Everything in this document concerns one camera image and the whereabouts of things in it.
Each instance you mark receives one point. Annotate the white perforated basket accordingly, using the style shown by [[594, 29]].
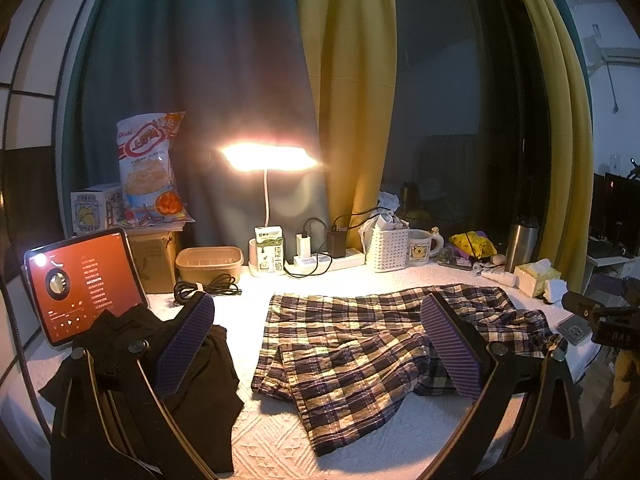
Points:
[[384, 240]]

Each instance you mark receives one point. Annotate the yellow curtain right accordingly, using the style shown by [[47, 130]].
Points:
[[565, 234]]

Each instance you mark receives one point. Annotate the black folded garment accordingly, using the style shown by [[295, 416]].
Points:
[[110, 424]]

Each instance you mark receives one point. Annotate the plaid checkered pants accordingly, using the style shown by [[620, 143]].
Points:
[[347, 363]]

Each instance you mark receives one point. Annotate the yellow cartoon pouch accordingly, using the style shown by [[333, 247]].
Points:
[[475, 245]]

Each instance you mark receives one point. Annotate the white desk lamp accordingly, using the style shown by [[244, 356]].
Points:
[[267, 169]]

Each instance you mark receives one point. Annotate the black power adapter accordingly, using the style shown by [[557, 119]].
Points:
[[336, 243]]

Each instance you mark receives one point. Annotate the smartphone in clear case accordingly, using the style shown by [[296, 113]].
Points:
[[574, 329]]

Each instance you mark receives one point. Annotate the brown cardboard box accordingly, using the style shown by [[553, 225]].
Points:
[[154, 255]]

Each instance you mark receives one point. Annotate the green white milk carton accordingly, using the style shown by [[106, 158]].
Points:
[[269, 244]]

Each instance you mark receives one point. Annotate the yellow curtain left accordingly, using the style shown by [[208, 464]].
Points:
[[351, 55]]

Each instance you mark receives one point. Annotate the white power strip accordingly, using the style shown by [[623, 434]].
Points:
[[323, 263]]

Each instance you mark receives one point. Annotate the stainless steel tumbler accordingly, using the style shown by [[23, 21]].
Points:
[[522, 242]]

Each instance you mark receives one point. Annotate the white bear mug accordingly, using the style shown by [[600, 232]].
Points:
[[423, 245]]

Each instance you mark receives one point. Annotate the white folded cloth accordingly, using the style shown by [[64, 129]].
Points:
[[554, 290]]

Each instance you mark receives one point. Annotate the yellow curtain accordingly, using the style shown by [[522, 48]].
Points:
[[565, 234], [351, 55]]

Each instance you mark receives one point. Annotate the tan plastic food container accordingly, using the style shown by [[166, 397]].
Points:
[[204, 264]]

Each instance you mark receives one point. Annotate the white rolled tube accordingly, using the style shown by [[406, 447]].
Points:
[[495, 274]]

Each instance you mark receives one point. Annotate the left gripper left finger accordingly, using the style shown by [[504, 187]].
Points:
[[174, 348]]

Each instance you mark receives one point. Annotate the teal curtain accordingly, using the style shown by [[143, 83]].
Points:
[[237, 72]]

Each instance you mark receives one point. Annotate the small illustrated white box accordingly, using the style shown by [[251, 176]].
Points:
[[97, 208]]

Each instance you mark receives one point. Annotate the tablet with red screen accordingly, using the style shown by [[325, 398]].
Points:
[[73, 281]]

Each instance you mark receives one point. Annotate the yellow tissue box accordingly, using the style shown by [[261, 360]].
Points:
[[533, 276]]

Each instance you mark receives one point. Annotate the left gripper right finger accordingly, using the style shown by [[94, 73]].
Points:
[[460, 347]]

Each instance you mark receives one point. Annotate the snack chips bag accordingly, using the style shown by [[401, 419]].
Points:
[[148, 182]]

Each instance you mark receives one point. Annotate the white charger plug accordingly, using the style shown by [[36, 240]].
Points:
[[303, 249]]

